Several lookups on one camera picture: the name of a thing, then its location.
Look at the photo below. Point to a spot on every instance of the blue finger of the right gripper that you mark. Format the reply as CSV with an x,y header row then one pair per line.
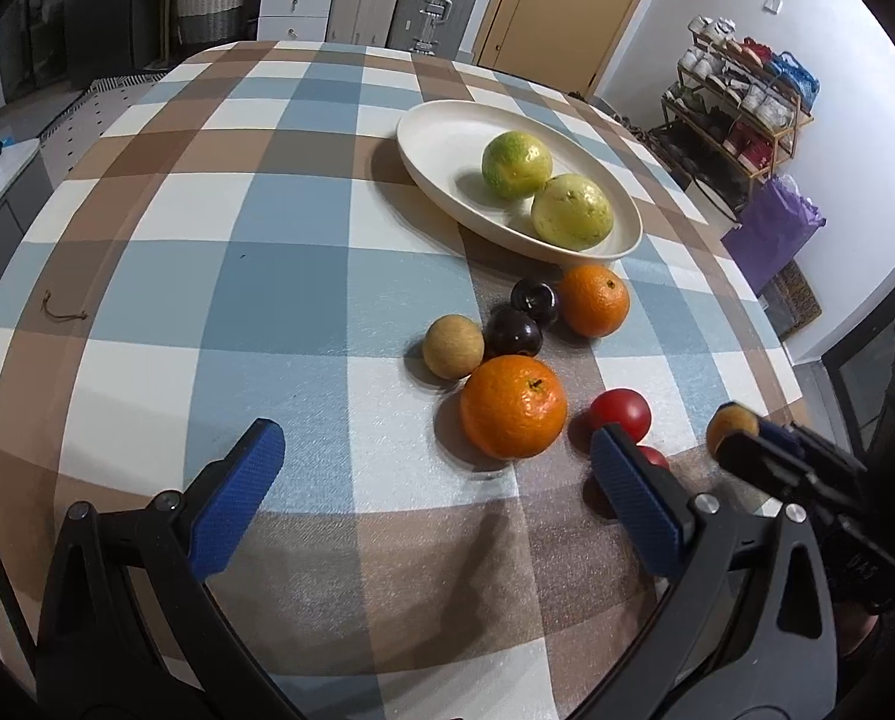
x,y
777,473
780,437

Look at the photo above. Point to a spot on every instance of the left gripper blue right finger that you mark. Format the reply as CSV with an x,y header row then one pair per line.
x,y
646,499

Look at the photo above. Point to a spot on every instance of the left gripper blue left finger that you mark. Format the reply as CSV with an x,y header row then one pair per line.
x,y
225,496

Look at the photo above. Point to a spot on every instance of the small brown kiwi fruit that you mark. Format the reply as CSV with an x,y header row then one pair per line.
x,y
730,418

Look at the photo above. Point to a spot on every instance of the red tomato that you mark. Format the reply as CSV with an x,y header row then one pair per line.
x,y
624,407
654,457

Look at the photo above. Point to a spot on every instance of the large orange mandarin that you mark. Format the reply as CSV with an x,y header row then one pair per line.
x,y
513,407

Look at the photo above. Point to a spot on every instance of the dark plum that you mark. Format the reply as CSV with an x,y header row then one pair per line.
x,y
512,332
538,300

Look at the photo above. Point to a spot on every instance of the yellow green large fruit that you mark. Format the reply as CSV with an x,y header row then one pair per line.
x,y
572,212

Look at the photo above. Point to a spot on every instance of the green orange-tinted large fruit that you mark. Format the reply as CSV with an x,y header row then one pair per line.
x,y
516,165

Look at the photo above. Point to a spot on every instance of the purple bag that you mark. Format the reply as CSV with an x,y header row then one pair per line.
x,y
772,228

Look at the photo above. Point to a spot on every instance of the small orange mandarin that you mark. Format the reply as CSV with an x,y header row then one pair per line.
x,y
594,300

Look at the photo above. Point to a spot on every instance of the tan longan fruit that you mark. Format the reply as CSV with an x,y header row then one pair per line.
x,y
453,347

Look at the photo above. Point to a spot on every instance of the shoe rack with shoes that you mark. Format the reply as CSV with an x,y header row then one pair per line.
x,y
746,102

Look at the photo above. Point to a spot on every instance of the cream round plate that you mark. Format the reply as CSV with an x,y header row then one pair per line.
x,y
441,144

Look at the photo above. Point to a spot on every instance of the wooden door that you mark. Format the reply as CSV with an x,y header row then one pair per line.
x,y
564,44

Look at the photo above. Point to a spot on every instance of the woven laundry basket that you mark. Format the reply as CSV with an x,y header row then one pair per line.
x,y
203,22

